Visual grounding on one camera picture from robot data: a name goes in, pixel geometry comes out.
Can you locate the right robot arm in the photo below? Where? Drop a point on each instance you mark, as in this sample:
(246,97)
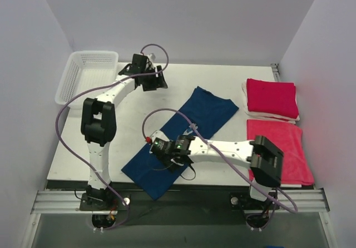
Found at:
(260,156)

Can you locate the blue t-shirt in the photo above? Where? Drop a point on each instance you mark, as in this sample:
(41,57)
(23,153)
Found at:
(207,112)

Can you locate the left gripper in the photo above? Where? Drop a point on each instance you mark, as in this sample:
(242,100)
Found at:
(155,81)

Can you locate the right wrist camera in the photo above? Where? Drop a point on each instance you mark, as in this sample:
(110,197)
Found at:
(165,149)

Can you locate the aluminium rail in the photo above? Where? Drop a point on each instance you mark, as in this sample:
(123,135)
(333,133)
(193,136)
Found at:
(68,202)

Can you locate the folded red t-shirt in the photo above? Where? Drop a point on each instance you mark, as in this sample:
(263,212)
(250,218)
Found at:
(273,98)

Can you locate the white plastic basket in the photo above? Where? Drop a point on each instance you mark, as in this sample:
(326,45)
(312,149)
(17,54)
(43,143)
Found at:
(85,70)

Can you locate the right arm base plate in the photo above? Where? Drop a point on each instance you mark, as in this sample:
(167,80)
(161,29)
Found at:
(243,201)

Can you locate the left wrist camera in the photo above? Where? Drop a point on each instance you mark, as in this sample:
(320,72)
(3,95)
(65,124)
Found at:
(140,64)

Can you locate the pink towel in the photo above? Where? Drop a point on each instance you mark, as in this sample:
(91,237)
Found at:
(287,137)

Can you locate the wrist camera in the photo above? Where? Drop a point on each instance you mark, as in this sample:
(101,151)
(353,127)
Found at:
(140,64)
(165,149)

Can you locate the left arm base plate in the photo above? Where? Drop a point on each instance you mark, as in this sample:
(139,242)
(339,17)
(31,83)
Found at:
(112,203)

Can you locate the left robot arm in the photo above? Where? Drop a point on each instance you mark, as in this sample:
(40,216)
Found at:
(98,124)

